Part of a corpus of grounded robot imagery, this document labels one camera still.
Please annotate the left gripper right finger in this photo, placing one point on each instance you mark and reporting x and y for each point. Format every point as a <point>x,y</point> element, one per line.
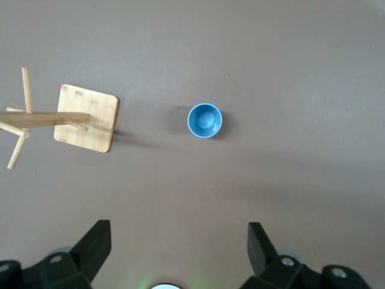
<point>258,250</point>

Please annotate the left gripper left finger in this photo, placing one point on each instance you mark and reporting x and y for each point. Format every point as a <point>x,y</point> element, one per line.
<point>96,244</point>

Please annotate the light blue plastic cup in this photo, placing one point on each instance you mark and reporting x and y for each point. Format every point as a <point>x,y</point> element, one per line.
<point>204,120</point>

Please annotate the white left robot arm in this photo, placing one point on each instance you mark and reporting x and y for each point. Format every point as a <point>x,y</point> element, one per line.
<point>165,286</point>

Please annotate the wooden cup rack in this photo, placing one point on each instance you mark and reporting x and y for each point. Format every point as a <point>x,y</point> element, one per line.
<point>87,120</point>

